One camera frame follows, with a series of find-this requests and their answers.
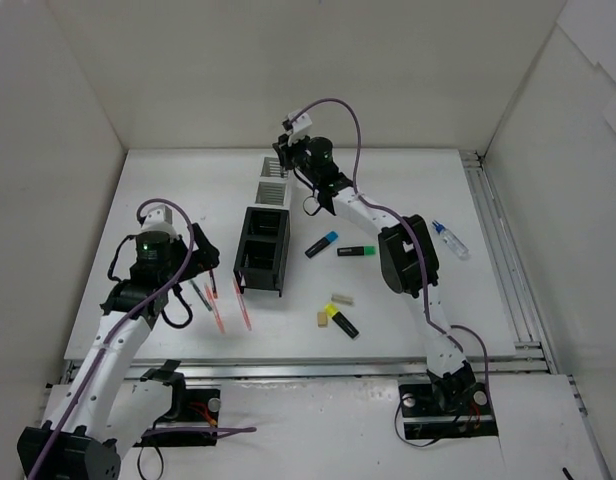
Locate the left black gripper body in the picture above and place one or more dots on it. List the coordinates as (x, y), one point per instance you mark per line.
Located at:
(198, 247)

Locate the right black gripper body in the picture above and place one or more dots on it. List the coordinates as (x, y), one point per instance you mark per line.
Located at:
(284, 153)

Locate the green gel pen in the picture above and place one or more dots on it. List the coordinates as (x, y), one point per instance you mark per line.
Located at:
(200, 295)

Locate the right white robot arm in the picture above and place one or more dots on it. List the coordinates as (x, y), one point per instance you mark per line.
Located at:
(408, 261)

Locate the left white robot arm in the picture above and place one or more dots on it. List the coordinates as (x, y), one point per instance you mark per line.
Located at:
(91, 430)

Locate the white two-slot container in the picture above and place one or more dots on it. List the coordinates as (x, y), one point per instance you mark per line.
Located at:
(275, 186)

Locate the black two-slot container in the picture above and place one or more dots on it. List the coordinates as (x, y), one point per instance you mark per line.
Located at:
(263, 249)

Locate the blue cap highlighter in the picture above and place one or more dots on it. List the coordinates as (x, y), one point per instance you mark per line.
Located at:
(321, 244)

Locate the green cap highlighter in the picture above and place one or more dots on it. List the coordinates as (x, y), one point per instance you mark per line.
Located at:
(356, 251)

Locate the small tan eraser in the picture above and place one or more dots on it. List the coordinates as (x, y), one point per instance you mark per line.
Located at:
(322, 319)

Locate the yellow cap highlighter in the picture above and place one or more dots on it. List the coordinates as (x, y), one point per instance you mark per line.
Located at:
(341, 321)

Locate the long beige eraser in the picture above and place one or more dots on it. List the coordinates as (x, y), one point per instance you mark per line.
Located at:
(342, 299)

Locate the clear blue-tip glue bottle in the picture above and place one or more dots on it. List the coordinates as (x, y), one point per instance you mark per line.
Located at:
(451, 240)

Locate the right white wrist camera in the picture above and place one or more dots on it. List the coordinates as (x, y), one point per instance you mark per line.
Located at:
(297, 125)

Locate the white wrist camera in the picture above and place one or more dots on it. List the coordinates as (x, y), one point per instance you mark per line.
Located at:
(160, 219)
(297, 125)

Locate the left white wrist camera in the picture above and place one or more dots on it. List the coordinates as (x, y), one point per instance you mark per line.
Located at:
(160, 219)

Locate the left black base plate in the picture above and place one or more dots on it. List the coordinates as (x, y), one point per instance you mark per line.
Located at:
(200, 409)

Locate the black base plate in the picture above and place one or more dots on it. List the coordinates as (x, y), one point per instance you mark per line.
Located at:
(419, 420)
(200, 409)

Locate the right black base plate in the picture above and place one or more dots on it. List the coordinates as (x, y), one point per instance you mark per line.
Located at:
(419, 420)

